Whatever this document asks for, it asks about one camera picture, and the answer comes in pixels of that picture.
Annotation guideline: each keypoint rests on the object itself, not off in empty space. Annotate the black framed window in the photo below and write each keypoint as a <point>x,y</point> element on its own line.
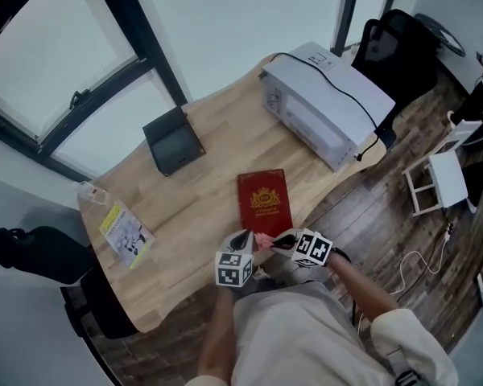
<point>145,34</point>

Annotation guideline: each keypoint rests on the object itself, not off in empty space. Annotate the person's white jacket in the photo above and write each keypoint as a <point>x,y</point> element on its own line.
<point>306,336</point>

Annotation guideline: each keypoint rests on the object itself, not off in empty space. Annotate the yellow and white booklet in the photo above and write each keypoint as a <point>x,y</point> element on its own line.
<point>126,235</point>

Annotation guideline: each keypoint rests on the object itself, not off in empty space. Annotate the person's left forearm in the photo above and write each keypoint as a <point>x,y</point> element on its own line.
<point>217,332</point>

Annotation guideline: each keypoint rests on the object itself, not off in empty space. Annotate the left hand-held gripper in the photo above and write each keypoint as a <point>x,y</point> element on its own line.
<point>229,269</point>

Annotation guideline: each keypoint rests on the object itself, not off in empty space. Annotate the red booklet with gold emblem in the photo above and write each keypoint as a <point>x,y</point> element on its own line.
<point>263,199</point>

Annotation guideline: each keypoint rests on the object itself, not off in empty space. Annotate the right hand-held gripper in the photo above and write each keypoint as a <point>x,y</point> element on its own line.
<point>312,247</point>

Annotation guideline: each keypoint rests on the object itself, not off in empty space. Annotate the white wooden stool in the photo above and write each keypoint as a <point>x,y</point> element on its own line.
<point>447,179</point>

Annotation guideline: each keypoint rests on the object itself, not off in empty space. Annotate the black cardboard box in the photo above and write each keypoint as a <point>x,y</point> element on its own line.
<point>173,143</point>

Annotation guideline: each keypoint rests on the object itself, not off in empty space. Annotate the person's right forearm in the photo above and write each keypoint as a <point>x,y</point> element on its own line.
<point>362,288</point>

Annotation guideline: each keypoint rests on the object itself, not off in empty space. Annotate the white power strip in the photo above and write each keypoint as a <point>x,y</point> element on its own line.
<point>448,231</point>

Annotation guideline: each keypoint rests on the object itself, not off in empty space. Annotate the black mesh office chair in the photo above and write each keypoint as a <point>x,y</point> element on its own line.
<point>48,255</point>
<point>402,54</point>

